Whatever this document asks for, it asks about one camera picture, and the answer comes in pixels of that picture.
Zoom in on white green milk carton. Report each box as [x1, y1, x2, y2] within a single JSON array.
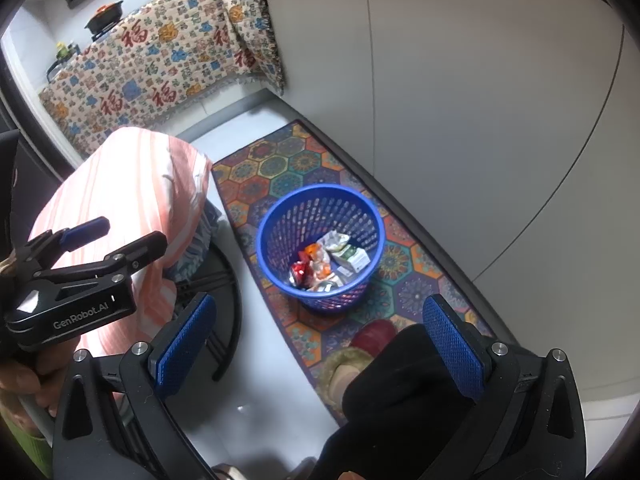
[[331, 244, 371, 278]]

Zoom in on red snack wrapper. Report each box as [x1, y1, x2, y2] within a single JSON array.
[[288, 260, 312, 289]]

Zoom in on orange white snack bag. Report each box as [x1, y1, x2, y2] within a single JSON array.
[[302, 242, 332, 280]]

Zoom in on white yellow wrapper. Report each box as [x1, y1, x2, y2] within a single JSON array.
[[318, 230, 350, 254]]

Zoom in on blue plastic trash basket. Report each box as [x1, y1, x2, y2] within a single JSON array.
[[256, 184, 385, 314]]

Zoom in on person's left hand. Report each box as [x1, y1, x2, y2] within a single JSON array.
[[1, 337, 79, 425]]

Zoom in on orange white striped tablecloth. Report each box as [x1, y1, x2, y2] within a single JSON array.
[[30, 127, 213, 356]]

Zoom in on black table base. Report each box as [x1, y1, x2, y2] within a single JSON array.
[[171, 199, 244, 384]]

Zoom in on black trouser leg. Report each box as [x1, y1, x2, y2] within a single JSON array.
[[309, 324, 475, 480]]

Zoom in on colourful hexagon floor mat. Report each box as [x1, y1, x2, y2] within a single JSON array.
[[214, 122, 492, 396]]

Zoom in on red fuzzy slipper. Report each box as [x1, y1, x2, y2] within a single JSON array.
[[317, 320, 398, 411]]

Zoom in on patterned fu character cloth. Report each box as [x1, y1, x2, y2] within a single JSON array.
[[39, 0, 285, 157]]

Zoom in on black pot with food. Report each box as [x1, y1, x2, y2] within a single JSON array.
[[86, 0, 124, 36]]

